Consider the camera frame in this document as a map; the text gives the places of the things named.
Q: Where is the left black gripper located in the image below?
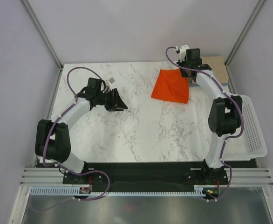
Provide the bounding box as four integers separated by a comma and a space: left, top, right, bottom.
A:
96, 89, 127, 112

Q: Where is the orange t shirt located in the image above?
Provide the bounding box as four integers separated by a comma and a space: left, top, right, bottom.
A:
151, 69, 189, 104

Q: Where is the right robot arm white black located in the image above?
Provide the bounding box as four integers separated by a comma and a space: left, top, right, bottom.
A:
176, 45, 244, 184

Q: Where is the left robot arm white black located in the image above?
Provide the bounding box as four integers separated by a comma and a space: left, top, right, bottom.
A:
35, 78, 128, 183

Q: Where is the folded blue t shirt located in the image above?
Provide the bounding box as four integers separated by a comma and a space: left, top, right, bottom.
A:
189, 81, 228, 89

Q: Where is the folded beige t shirt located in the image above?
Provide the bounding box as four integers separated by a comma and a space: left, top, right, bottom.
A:
202, 56, 229, 84

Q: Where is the white plastic basket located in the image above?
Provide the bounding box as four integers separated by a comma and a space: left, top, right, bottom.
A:
224, 95, 267, 161

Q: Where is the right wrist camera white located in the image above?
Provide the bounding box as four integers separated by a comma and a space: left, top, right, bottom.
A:
175, 45, 190, 62

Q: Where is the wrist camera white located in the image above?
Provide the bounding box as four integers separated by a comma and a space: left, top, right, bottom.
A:
105, 77, 115, 90
175, 45, 190, 62

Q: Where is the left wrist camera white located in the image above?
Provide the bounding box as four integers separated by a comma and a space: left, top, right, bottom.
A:
105, 77, 115, 90

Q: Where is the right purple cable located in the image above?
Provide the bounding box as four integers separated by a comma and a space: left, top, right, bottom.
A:
165, 46, 244, 187

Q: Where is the purple cable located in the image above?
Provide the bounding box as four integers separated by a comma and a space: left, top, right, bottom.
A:
165, 46, 244, 187
42, 66, 110, 187

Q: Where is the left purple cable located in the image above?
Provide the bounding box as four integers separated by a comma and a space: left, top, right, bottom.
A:
42, 66, 110, 187

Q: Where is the white slotted cable duct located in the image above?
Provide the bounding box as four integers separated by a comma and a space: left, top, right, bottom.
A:
29, 184, 228, 196

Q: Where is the right aluminium frame post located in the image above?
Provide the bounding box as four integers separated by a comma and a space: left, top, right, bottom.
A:
225, 0, 266, 67

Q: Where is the aluminium frame post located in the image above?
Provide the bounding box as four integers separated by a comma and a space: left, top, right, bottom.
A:
20, 0, 63, 71
225, 0, 266, 67

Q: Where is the left aluminium frame post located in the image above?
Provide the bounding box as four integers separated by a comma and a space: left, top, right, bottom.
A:
20, 0, 63, 71

